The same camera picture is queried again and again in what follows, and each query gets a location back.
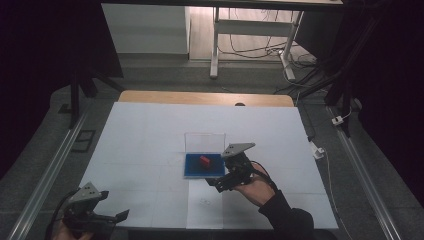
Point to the white cabinet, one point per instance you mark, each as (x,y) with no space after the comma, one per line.
(146,30)

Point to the aluminium rail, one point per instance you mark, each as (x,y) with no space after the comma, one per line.
(363,176)
(46,180)

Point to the white desk frame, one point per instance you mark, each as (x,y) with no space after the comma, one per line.
(253,27)

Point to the person's left hand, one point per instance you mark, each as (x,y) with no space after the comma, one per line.
(63,233)

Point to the black floor socket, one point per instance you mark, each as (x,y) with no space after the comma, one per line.
(65,109)

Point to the white table cover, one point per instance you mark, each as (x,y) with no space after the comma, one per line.
(143,140)

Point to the person's right hand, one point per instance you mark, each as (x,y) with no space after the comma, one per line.
(258,191)

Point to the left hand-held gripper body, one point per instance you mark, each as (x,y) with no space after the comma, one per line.
(85,196)

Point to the black metal stand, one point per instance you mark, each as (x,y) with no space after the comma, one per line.
(343,83)
(75,96)

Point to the red stamp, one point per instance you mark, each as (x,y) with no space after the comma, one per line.
(204,161)

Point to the blue ink pad box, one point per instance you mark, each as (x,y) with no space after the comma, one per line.
(195,170)

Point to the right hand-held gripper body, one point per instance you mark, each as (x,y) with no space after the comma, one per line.
(238,148)

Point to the small white plug adapter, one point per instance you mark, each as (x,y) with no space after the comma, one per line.
(337,120)

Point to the white paper sheet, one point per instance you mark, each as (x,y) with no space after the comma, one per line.
(204,210)

